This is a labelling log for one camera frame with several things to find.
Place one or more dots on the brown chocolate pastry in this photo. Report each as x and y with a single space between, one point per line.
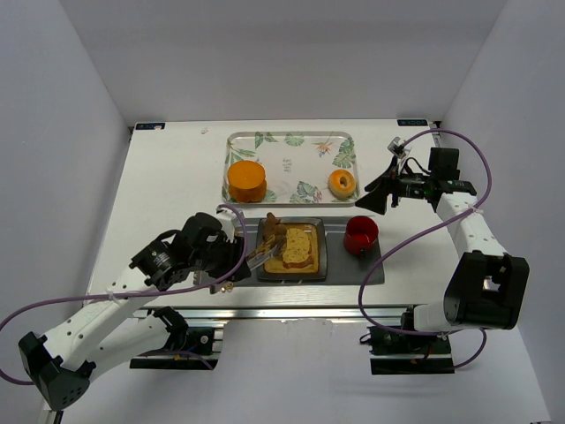
273 227

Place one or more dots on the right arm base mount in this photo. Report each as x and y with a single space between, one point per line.
399 354

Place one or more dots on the red mug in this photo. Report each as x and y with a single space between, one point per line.
361 233

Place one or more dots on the blue label left corner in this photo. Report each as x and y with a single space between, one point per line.
149 126

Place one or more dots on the herb bread slice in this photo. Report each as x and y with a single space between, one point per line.
297 253

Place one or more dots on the round orange cake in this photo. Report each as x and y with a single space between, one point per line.
247 181

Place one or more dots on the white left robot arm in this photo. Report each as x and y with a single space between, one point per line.
65 360

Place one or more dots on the glazed ring doughnut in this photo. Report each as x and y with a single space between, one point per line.
342 184

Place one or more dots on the blue label corner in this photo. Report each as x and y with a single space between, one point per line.
149 126
412 122

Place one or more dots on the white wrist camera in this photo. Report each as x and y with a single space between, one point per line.
227 219
397 149

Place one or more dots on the blue label right corner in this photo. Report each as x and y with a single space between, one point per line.
412 122

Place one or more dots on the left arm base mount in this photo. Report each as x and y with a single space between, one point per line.
189 346

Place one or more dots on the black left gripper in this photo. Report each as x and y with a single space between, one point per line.
238 257

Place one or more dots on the square dark glass plate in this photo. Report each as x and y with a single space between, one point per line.
273 269

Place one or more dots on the aluminium table edge rail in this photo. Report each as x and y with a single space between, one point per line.
280 313

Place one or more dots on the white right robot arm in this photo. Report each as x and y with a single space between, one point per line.
487 288

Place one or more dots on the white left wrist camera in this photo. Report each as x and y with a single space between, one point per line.
227 219

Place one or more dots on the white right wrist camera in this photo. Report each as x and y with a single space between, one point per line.
397 149

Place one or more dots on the grey striped placemat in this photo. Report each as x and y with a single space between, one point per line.
343 268

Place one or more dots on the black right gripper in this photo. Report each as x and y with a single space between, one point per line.
393 189

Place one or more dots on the floral serving tray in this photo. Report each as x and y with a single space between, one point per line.
298 165

